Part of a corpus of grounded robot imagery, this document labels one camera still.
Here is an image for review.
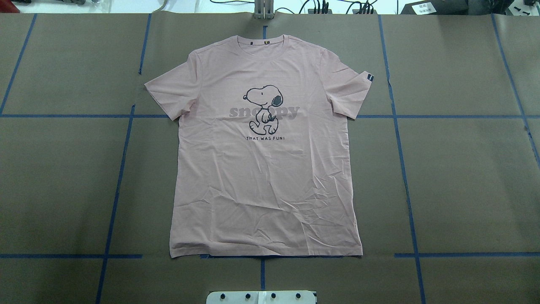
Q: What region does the pink Snoopy t-shirt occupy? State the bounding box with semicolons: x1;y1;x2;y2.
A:
145;35;373;258

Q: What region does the aluminium frame post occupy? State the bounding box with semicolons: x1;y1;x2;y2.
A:
253;0;275;20

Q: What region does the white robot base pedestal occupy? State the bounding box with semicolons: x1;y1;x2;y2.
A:
206;290;318;304

